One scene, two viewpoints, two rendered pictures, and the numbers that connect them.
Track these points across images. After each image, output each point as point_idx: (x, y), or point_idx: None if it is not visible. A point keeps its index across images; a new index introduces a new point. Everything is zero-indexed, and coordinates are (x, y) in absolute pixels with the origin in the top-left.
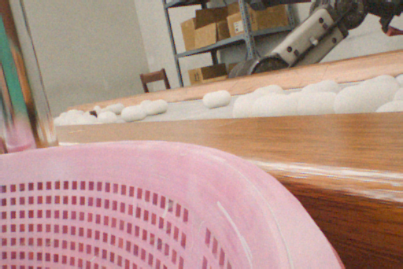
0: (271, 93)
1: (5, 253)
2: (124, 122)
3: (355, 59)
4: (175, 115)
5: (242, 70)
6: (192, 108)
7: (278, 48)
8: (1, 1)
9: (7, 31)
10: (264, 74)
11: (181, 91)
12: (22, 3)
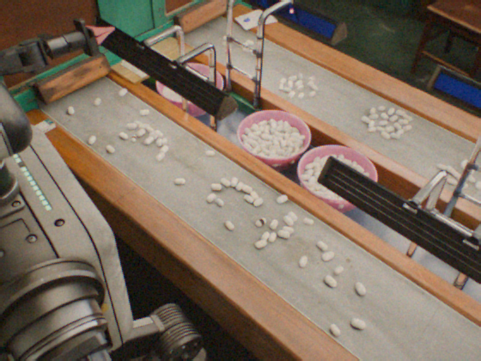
0: (158, 141)
1: None
2: (223, 192)
3: (127, 182)
4: (197, 184)
5: (183, 315)
6: (193, 195)
7: (146, 319)
8: None
9: None
10: (161, 210)
11: (217, 251)
12: None
